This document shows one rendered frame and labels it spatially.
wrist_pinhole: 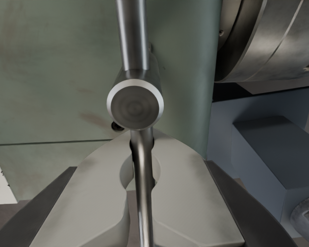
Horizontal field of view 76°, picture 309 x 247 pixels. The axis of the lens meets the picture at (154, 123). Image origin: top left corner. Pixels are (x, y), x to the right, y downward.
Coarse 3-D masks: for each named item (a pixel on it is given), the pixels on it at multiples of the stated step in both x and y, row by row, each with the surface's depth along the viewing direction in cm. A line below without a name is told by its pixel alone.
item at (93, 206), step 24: (120, 144) 11; (96, 168) 9; (120, 168) 9; (72, 192) 8; (96, 192) 8; (120, 192) 8; (48, 216) 7; (72, 216) 7; (96, 216) 7; (120, 216) 7; (48, 240) 6; (72, 240) 6; (96, 240) 6; (120, 240) 7
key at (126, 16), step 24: (120, 0) 7; (144, 0) 7; (120, 24) 8; (144, 24) 8; (120, 48) 8; (144, 48) 8; (144, 144) 10; (144, 168) 11; (144, 192) 11; (144, 216) 12; (144, 240) 12
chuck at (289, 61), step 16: (304, 0) 18; (304, 16) 19; (288, 32) 20; (304, 32) 20; (288, 48) 22; (304, 48) 22; (272, 64) 25; (288, 64) 25; (304, 64) 25; (256, 80) 31
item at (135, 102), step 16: (128, 80) 7; (144, 80) 7; (112, 96) 7; (128, 96) 7; (144, 96) 7; (160, 96) 7; (112, 112) 8; (128, 112) 8; (144, 112) 8; (160, 112) 8; (128, 128) 8; (144, 128) 8
